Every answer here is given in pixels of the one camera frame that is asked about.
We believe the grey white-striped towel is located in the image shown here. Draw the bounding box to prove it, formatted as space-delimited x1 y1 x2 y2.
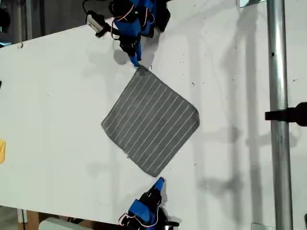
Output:
100 65 201 178

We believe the white box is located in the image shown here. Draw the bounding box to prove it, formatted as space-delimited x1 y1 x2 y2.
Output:
38 217 95 230

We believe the grey vertical pole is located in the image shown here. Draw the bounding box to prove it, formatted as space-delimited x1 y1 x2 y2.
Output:
25 0 33 40

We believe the brown wooden table leg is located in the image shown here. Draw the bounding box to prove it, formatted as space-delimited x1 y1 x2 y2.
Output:
24 210 41 230

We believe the black round object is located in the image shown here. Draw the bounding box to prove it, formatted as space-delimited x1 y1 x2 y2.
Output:
0 7 12 29

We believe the black clamp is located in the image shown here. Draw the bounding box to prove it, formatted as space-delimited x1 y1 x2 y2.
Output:
264 102 307 127

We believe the yellow object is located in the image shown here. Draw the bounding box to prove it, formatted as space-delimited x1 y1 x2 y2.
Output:
0 139 7 165

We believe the camera black stalk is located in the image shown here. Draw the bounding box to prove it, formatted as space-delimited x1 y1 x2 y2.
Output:
95 23 113 38

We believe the camera black cable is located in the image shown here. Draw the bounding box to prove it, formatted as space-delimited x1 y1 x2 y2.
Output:
82 0 113 13

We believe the white leg bracket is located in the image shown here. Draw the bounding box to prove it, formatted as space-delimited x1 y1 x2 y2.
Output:
16 208 28 224

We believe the steel post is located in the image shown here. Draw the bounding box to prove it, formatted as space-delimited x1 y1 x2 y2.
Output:
266 0 295 230

